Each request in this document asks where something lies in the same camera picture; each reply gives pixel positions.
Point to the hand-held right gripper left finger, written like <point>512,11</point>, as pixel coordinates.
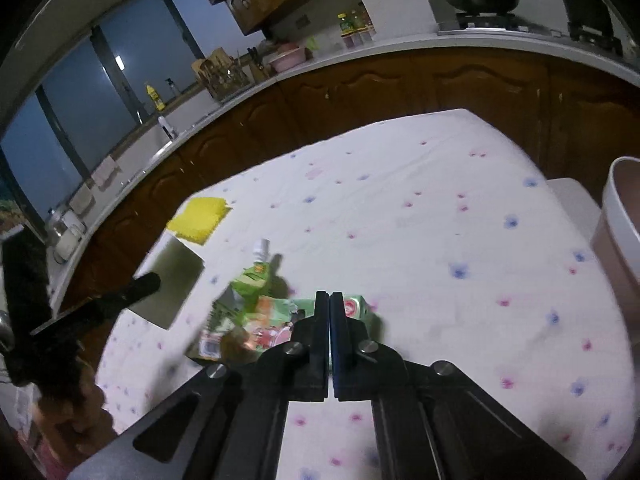
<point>320,320</point>

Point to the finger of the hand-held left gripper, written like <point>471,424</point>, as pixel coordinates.
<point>125,295</point>

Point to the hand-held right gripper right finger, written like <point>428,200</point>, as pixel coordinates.
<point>339,320</point>

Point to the green spout pouch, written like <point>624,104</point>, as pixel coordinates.
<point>252,277</point>

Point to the pink waste bin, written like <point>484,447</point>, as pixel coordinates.
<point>620,240</point>

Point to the person's left hand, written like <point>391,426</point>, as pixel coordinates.
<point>75,410</point>

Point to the glass storage jar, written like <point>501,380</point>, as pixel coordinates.
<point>65,237</point>

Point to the beige hanging towel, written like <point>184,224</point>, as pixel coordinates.
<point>106,172</point>
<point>82,199</point>

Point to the yellow sponge cloth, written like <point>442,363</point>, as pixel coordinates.
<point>200,217</point>

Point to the white floral tablecloth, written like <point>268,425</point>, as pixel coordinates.
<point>425,240</point>

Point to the kitchen window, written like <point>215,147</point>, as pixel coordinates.
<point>75,105</point>

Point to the yellow detergent bottle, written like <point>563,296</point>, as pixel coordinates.
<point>156,99</point>

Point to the clear spray bottle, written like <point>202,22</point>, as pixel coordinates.
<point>172,87</point>

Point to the utensil drying rack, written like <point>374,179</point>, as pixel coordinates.
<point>222,77</point>

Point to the wooden lower cabinets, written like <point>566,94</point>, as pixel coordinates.
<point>400,85</point>

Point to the pink basin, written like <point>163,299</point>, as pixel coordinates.
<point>287,60</point>

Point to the green kitchen brush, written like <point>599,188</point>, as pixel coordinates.
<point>312,44</point>

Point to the white kitchen countertop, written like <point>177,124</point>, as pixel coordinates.
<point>380,45</point>

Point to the seasoning container set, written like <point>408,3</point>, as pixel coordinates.
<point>357,39</point>

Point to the dark condiment bottle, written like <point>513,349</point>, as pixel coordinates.
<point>365,17</point>

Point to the gas stove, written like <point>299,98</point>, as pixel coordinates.
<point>490,22</point>

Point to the black cooking pot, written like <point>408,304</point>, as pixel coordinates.
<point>585,7</point>

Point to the wall outlet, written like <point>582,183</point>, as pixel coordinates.
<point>301,22</point>

